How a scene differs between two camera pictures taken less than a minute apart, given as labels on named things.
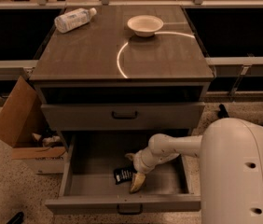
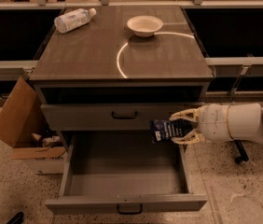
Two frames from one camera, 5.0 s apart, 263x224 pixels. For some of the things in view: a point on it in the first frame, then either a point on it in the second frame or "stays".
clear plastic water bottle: x=73 y=20 stays
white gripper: x=142 y=163 -> x=214 y=122
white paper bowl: x=145 y=25 stays
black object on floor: x=18 y=218 stays
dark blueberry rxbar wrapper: x=123 y=175 -> x=163 y=131
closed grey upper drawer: x=122 y=116 stays
